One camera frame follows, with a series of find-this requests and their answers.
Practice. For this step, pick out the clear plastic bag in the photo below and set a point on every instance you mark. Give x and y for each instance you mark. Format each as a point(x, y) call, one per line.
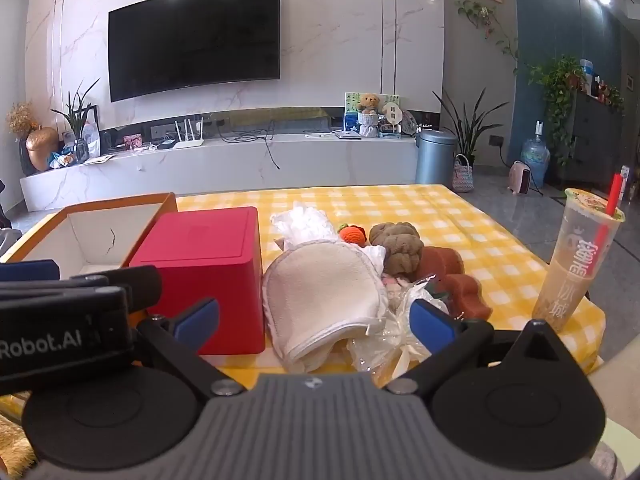
point(380, 340)

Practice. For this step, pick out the black wall television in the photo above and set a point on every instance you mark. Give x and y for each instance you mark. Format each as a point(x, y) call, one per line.
point(195, 40)

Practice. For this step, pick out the white router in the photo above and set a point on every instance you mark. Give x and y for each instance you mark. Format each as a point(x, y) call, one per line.
point(182, 142)

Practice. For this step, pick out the white marble television cabinet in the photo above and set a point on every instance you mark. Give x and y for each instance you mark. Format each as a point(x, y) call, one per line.
point(225, 167)

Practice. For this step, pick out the paper sheet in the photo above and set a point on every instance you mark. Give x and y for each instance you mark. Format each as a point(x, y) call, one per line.
point(99, 160)

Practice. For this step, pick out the hanging vine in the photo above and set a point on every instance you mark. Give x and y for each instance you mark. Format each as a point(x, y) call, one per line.
point(484, 17)

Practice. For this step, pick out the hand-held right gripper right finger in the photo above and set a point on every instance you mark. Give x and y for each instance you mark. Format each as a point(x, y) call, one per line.
point(429, 322)

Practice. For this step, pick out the dried flowers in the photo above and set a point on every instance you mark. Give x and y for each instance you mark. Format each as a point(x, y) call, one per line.
point(21, 117)

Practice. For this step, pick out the ivy plant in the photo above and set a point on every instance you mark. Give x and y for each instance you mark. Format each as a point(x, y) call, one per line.
point(560, 85)

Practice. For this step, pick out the grey metal trash can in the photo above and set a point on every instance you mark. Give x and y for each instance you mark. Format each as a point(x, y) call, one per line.
point(434, 157)

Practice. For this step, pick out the red straw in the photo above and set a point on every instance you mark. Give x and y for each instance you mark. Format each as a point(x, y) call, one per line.
point(615, 195)

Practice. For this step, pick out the red-brown bread toy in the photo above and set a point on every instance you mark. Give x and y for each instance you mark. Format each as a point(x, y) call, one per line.
point(467, 295)

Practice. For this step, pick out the green plant in glass vase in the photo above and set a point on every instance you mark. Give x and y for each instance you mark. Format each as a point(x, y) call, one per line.
point(80, 115)

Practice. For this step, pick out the long-leaved potted plant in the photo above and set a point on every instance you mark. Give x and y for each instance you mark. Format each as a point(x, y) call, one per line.
point(470, 130)

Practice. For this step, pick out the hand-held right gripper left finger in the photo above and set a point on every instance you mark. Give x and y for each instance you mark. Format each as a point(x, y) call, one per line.
point(200, 317)

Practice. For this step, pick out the gold vase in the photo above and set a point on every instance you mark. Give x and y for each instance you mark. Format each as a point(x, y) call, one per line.
point(42, 149)

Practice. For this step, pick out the teddy bear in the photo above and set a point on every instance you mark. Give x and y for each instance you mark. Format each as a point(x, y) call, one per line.
point(369, 110)

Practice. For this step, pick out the pink space heater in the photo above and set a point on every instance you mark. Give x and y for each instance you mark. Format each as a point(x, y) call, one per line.
point(520, 179)

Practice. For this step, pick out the rust brown sponge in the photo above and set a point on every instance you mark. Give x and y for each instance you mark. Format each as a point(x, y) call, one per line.
point(440, 262)

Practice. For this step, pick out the small pink photo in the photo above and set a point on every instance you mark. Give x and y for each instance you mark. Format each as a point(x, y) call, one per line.
point(132, 141)

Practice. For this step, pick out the orange knitted toy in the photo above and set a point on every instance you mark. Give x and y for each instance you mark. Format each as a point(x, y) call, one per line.
point(351, 235)

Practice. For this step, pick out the dark cabinet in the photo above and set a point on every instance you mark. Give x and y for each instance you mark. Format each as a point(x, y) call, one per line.
point(595, 135)

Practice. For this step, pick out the red box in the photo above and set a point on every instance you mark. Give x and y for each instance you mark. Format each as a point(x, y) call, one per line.
point(205, 270)

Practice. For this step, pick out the yellow checked tablecloth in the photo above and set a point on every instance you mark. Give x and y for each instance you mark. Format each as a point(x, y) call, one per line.
point(490, 230)

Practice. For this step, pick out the snack packet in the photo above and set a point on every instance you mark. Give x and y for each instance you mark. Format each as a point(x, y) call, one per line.
point(62, 160)

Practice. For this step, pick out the orange-rimmed cardboard box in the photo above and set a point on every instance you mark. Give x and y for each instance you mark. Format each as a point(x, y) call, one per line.
point(100, 240)

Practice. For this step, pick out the woven basket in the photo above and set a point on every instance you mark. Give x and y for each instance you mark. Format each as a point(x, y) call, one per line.
point(462, 180)

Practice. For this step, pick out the white terry cloth mitt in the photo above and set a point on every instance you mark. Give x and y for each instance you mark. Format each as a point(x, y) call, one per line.
point(320, 295)

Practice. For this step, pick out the blue water bottle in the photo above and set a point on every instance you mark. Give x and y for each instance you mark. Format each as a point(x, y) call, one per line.
point(535, 157)

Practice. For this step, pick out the brown plush ball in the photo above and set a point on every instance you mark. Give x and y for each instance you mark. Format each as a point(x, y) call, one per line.
point(397, 247)

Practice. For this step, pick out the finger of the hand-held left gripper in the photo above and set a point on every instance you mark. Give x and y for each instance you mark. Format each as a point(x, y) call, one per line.
point(27, 270)
point(135, 285)

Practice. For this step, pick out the pink and white knitted cloth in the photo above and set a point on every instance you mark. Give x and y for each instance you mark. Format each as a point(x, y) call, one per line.
point(397, 289)

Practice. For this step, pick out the milk tea cup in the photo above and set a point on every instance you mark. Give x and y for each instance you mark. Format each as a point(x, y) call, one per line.
point(570, 270)

